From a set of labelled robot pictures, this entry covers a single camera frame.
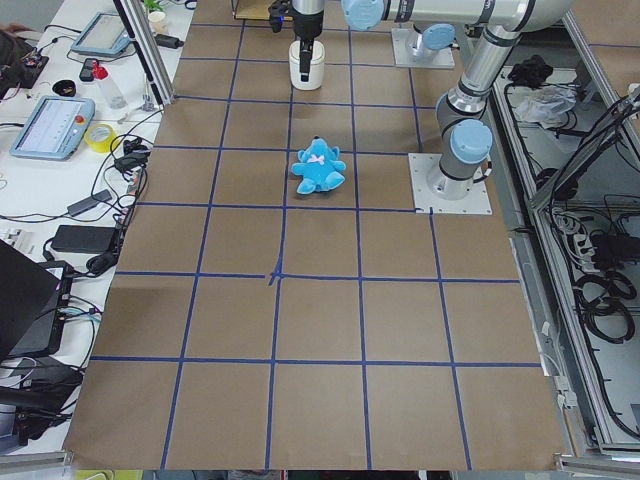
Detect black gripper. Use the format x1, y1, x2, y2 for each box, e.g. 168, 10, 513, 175
291, 0, 322, 82

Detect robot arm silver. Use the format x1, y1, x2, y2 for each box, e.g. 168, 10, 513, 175
289, 23, 455, 91
341, 0, 573, 200

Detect blue plush toy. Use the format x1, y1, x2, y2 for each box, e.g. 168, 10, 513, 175
291, 136, 346, 195

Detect paper cup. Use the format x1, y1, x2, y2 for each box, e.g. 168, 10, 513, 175
148, 11, 168, 35

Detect clear bottle red cap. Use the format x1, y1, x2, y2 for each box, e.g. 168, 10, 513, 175
92, 61, 127, 109

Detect far teach pendant blue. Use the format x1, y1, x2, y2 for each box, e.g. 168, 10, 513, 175
70, 12, 131, 58

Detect teach pendant blue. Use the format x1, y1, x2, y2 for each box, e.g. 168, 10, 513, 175
9, 96, 95, 161
70, 12, 131, 58

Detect yellow tape roll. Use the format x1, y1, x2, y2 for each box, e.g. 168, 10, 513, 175
83, 123, 116, 153

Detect small black bowl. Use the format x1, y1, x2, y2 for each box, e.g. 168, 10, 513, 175
52, 79, 77, 97

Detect crumpled white cloth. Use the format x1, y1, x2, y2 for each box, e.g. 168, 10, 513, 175
514, 86, 577, 128

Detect grey usb hub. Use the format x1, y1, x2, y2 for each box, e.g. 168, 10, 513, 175
67, 189, 112, 217

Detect near teach pendant blue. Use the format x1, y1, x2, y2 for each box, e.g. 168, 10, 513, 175
9, 96, 95, 161

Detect black power adapter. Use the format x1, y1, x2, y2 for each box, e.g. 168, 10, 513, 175
51, 225, 117, 254

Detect black laptop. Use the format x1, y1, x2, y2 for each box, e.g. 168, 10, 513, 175
1, 242, 72, 360

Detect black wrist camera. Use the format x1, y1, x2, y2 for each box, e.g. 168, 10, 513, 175
268, 0, 291, 33

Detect aluminium frame post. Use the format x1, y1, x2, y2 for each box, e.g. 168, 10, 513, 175
113, 0, 175, 106

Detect black cable coils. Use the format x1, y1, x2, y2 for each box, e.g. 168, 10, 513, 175
572, 269, 634, 346

